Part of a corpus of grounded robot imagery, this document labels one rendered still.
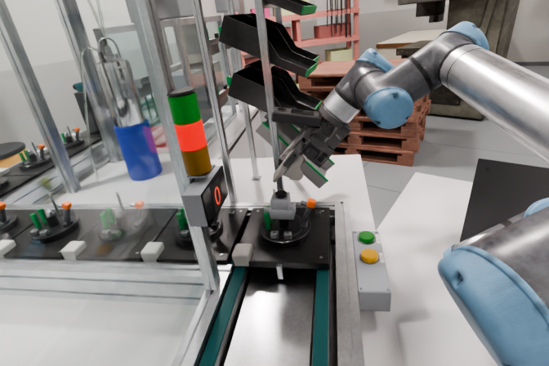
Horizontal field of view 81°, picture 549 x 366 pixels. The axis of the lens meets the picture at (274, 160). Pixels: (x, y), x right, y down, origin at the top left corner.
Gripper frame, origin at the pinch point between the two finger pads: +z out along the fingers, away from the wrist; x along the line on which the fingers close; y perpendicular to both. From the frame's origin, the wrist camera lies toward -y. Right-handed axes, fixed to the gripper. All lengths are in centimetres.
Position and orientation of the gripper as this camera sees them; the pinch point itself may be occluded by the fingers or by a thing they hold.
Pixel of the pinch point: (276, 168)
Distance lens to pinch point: 81.0
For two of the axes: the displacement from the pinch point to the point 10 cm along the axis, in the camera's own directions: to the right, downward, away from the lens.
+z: -5.7, 7.0, 4.3
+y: 8.0, 5.8, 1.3
